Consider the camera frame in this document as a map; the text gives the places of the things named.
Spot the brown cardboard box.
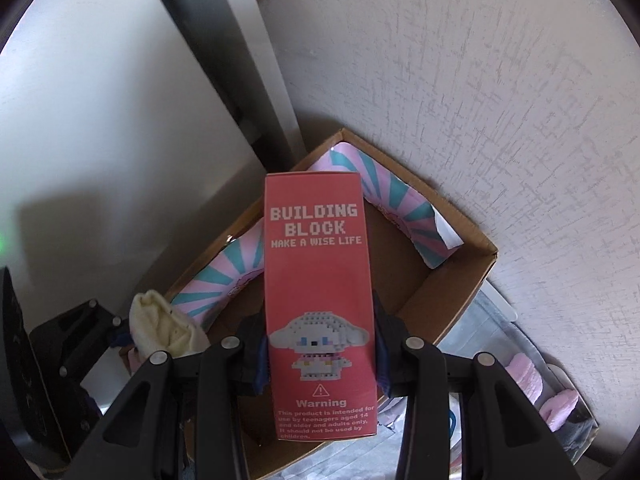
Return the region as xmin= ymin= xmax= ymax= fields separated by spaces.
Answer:
xmin=165 ymin=128 xmax=499 ymax=480

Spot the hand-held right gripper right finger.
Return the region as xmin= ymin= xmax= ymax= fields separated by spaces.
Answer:
xmin=371 ymin=292 xmax=581 ymax=480

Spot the pink teal striped packet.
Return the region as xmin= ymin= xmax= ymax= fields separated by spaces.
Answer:
xmin=170 ymin=142 xmax=466 ymax=328

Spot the red building block box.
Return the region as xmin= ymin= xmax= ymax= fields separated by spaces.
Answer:
xmin=263 ymin=171 xmax=379 ymax=442

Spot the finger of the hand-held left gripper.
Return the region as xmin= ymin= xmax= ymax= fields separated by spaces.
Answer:
xmin=29 ymin=299 xmax=132 ymax=358
xmin=55 ymin=347 xmax=136 ymax=417

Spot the pink fluffy sock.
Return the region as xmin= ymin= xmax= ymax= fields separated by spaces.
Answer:
xmin=539 ymin=389 xmax=581 ymax=433
xmin=504 ymin=352 xmax=544 ymax=406

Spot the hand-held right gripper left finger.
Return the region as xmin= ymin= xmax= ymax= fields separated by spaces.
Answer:
xmin=65 ymin=310 xmax=269 ymax=480

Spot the dark door frame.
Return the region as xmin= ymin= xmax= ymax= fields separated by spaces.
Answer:
xmin=140 ymin=0 xmax=307 ymax=171

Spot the cream fluffy sock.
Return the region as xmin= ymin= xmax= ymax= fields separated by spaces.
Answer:
xmin=129 ymin=290 xmax=211 ymax=361

